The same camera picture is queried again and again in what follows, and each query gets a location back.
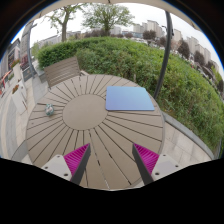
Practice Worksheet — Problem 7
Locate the green hedge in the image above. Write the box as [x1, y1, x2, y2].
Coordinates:
[38, 37, 224, 150]

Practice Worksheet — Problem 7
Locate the left bare tree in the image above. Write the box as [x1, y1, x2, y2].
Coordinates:
[46, 4, 84, 42]

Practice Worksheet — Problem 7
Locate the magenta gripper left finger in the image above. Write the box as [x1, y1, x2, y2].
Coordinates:
[41, 143, 92, 186]

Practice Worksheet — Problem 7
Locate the slatted wooden chair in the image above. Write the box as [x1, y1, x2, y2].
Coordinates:
[44, 56, 81, 88]

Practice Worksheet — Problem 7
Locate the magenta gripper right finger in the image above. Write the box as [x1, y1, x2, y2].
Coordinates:
[131, 142, 184, 186]

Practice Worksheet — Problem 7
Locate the round slatted wooden table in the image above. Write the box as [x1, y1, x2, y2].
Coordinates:
[26, 75, 164, 190]

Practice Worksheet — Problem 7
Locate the dark curved metal pole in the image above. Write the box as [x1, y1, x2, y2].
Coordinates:
[153, 11, 173, 100]

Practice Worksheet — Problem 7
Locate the leafy green tree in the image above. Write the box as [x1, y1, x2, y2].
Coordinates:
[82, 3, 134, 35]

